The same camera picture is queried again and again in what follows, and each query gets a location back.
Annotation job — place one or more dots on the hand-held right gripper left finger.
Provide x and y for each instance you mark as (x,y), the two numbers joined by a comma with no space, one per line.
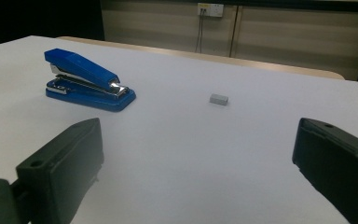
(59,168)

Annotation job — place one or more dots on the white table sheet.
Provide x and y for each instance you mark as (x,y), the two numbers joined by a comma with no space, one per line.
(180,140)

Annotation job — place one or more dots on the wooden table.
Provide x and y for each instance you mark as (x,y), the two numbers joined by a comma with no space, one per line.
(261,63)

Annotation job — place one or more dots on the blue stapler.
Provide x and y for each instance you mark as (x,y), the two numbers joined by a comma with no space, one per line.
(84,70)

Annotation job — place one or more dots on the white wall outlet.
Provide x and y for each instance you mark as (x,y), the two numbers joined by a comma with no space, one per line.
(210,9)

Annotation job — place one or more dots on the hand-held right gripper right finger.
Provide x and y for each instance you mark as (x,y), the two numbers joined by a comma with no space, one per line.
(338,165)

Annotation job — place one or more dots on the grey staple block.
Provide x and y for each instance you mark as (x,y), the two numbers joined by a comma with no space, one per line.
(219,99)

